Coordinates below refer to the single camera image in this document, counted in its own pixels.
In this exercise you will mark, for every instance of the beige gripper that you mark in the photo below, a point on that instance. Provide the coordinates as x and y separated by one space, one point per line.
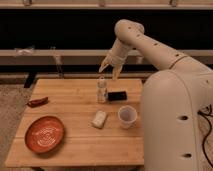
116 57

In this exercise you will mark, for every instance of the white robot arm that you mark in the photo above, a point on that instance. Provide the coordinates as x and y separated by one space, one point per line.
170 101

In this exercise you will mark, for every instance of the white sponge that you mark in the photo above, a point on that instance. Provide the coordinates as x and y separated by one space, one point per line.
99 119

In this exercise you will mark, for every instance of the small clear bottle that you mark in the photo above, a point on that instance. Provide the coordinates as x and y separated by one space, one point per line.
101 90

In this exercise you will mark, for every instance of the white plastic cup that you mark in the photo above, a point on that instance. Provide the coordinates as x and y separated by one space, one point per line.
127 116

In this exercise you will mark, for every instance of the red chili pepper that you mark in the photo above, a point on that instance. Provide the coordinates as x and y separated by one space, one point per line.
37 102

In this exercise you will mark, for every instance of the orange ribbed plate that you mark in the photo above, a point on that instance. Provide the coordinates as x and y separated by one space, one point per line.
44 134

